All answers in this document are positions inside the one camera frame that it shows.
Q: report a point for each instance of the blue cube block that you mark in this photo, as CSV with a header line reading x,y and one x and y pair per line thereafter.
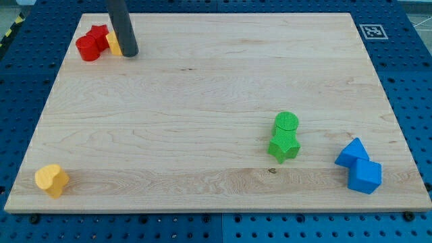
x,y
365,176

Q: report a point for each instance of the green cylinder block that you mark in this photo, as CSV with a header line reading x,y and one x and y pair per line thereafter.
x,y
285,121

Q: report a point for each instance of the yellow block behind tool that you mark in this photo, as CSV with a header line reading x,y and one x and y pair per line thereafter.
x,y
113,44

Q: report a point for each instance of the black bolt right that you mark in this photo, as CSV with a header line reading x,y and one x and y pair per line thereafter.
x,y
409,216

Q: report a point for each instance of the blue triangle block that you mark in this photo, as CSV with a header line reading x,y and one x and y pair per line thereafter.
x,y
353,151

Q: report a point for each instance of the black bolt left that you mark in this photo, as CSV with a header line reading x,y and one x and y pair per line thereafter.
x,y
34,219

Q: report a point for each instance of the green star block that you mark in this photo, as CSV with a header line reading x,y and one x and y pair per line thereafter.
x,y
283,145

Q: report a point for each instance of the red cylinder block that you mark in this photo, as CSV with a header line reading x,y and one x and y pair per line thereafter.
x,y
87,48

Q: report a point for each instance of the black bolt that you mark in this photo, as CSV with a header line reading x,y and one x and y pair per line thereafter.
x,y
34,219
409,216

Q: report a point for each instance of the wooden board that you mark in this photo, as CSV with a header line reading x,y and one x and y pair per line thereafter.
x,y
184,126

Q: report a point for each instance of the white fiducial marker tag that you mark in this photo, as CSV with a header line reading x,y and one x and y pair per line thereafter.
x,y
373,31

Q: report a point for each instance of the red star block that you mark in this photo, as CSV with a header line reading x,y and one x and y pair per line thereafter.
x,y
99,34

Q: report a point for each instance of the yellow heart block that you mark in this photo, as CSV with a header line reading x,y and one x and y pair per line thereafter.
x,y
51,179

